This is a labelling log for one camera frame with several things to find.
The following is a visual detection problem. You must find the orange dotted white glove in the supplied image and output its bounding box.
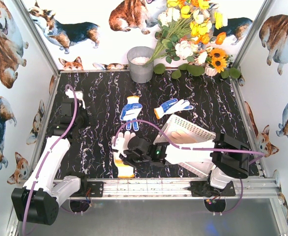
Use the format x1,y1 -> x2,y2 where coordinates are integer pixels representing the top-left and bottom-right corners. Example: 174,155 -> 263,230
114,158 -> 135,178

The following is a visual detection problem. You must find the cream glove red cuff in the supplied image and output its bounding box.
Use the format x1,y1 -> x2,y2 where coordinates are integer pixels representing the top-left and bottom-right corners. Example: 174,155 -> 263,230
169,130 -> 198,144

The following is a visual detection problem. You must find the white perforated storage basket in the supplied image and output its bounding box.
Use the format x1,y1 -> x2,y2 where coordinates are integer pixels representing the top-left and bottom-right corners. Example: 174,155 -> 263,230
162,115 -> 216,177

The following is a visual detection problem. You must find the white glove orange cuff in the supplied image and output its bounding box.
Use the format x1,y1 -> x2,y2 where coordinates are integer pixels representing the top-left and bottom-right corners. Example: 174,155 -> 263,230
116,131 -> 136,149

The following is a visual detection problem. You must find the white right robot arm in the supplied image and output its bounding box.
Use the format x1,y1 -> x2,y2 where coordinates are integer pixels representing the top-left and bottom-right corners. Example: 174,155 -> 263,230
112,130 -> 249,189

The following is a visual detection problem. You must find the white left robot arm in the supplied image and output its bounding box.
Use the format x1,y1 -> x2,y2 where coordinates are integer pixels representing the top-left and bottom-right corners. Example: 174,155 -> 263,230
11,98 -> 89,225

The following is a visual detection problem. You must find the blue dotted glove peace sign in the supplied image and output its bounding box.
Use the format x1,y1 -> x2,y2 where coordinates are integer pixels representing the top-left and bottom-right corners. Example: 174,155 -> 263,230
120,96 -> 143,131

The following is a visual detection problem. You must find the blue dotted glove orange cuff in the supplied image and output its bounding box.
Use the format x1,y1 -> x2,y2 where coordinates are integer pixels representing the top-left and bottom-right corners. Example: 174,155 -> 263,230
154,98 -> 194,119

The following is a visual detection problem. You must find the grey metal bucket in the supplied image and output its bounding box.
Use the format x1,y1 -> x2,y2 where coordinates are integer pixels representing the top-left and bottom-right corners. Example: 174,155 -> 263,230
127,46 -> 154,84

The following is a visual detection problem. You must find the sunflower pot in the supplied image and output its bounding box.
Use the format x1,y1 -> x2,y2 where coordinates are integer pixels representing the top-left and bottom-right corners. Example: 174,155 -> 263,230
204,48 -> 241,79

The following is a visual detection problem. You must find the artificial flower bouquet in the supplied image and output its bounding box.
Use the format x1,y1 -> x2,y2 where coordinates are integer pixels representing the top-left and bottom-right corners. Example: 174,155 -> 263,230
146,0 -> 228,64

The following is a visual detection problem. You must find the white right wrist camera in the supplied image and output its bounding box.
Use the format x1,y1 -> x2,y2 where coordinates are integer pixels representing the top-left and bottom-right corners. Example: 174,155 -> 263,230
112,136 -> 126,157

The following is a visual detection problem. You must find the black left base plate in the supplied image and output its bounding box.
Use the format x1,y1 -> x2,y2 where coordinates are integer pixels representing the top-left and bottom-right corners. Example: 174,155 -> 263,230
86,181 -> 104,198

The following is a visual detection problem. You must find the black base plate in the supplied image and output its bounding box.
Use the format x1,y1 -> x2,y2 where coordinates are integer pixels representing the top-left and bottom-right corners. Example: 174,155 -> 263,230
187,181 -> 236,198
86,181 -> 104,198

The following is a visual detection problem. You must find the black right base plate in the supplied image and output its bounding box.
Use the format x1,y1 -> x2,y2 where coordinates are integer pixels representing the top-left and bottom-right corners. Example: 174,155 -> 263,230
187,181 -> 236,198

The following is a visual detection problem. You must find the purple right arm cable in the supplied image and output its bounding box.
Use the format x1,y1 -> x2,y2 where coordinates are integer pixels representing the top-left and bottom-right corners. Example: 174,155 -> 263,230
115,119 -> 266,165

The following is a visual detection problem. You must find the aluminium front rail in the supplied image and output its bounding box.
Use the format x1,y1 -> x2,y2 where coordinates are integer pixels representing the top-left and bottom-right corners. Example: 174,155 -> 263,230
16,178 -> 281,199

